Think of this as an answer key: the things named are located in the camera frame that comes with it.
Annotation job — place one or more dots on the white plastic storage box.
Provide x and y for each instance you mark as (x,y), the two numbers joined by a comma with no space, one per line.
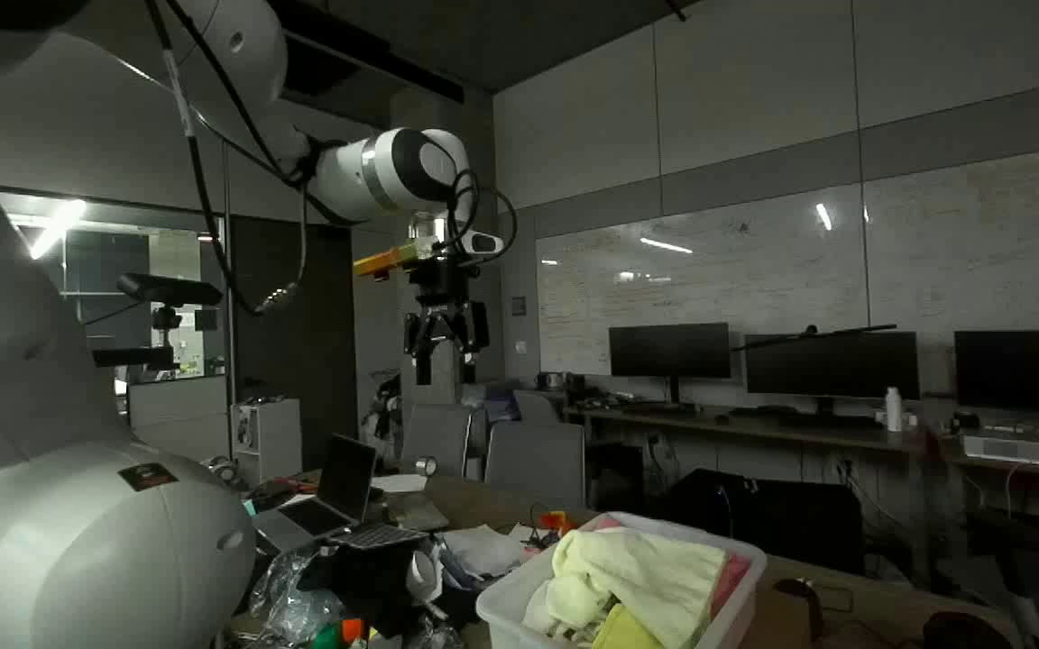
(504,617)

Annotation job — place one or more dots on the grey open laptop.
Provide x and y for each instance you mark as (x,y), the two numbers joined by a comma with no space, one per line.
(344,482)

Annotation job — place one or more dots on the grey office chair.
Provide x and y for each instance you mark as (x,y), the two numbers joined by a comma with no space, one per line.
(538,455)

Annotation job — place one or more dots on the white terry towel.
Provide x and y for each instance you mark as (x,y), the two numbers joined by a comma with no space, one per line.
(538,613)

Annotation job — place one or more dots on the black camera on stand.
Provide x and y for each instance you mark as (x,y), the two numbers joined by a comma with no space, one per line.
(172,290)

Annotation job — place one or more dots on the black box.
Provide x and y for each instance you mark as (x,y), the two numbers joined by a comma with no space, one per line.
(371,573)

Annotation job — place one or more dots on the long wooden desk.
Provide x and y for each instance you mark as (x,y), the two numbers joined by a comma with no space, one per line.
(783,431)

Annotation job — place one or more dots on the orange ball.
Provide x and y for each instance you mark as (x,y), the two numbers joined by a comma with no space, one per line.
(355,628)

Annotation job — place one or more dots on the black computer monitor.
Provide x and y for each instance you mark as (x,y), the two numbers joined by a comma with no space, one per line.
(669,348)
(1027,368)
(830,362)

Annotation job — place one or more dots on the green ball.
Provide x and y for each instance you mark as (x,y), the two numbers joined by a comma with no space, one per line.
(325,636)

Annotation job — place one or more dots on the large black bag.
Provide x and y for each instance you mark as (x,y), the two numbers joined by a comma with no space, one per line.
(775,518)

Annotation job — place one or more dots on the small orange object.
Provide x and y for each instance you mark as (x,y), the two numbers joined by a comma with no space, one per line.
(553,521)

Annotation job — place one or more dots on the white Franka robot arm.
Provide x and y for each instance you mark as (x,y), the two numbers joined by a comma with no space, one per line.
(63,544)

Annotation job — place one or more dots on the crumpled plastic bottle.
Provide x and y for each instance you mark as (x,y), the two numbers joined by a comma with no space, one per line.
(298,607)

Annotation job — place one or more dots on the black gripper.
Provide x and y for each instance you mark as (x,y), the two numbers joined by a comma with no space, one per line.
(450,320)

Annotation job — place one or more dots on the white desk device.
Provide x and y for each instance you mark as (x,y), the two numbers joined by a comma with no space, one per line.
(1003,450)

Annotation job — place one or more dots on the white bottle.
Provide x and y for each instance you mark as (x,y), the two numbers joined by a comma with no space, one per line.
(891,414)

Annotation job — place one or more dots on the white paper stack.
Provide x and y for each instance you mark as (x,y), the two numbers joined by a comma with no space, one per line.
(486,554)

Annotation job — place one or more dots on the white cabinet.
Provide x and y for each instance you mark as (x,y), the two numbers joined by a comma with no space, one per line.
(267,439)

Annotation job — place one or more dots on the pale yellow cloth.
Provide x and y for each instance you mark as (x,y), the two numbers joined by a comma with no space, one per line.
(651,577)

